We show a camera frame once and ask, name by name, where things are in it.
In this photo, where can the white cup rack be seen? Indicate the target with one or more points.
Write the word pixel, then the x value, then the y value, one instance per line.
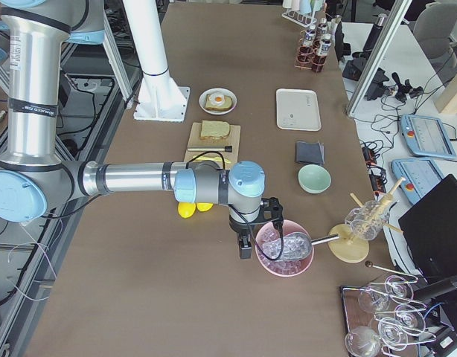
pixel 302 12

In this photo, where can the blue teach pendant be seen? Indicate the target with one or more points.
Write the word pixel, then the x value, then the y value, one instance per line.
pixel 421 174
pixel 426 136

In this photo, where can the plain bread slice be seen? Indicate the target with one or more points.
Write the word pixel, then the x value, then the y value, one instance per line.
pixel 213 129

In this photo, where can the yellow lemon near lime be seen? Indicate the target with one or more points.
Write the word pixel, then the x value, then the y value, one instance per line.
pixel 186 209

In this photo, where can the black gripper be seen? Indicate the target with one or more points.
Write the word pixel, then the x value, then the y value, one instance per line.
pixel 240 229

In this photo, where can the mint green bowl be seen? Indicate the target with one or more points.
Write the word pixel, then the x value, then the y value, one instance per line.
pixel 314 178

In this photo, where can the cream serving tray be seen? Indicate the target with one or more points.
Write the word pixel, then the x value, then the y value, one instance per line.
pixel 297 109

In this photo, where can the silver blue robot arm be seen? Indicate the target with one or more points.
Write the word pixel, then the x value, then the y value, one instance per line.
pixel 34 180

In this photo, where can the glass mug on stand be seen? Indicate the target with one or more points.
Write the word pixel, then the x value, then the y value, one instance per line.
pixel 367 221

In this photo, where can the pink bowl of ice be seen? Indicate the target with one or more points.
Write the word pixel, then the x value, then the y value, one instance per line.
pixel 269 245

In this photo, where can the wooden cutting board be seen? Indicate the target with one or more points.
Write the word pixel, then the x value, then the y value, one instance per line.
pixel 233 139

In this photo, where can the black laptop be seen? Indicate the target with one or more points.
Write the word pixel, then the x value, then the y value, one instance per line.
pixel 430 230

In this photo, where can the copper wire bottle rack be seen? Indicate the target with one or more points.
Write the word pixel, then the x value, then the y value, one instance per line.
pixel 307 45

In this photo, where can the bread slice with egg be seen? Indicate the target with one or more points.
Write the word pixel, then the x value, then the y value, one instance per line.
pixel 217 102

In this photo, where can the yellow plastic knife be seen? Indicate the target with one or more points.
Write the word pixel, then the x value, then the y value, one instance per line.
pixel 212 158

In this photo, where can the aluminium frame post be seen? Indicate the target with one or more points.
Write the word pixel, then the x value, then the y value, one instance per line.
pixel 395 17

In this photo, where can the blue teach pendant far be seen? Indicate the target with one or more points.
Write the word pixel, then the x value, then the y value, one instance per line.
pixel 426 136

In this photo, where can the dark sauce bottle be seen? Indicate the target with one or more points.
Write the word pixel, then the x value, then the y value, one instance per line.
pixel 321 53

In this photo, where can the blue teach pendant near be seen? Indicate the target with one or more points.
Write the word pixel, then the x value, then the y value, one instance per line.
pixel 421 174

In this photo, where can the grey folded cloth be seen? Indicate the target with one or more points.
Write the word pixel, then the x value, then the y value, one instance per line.
pixel 309 153

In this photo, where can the yellow lemon far one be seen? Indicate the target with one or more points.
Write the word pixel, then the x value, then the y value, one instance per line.
pixel 204 207

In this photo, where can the steel ice scoop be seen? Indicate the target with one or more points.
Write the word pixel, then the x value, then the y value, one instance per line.
pixel 298 245

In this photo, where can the wine glass rack tray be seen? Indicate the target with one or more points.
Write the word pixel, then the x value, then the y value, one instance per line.
pixel 383 318

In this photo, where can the white round plate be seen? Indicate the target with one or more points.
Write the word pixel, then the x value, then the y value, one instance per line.
pixel 224 91

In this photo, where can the wooden mug tree stand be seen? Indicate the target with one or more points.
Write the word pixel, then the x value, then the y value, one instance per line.
pixel 350 248

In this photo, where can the white camera pole base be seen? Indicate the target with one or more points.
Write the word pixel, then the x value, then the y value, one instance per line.
pixel 159 97

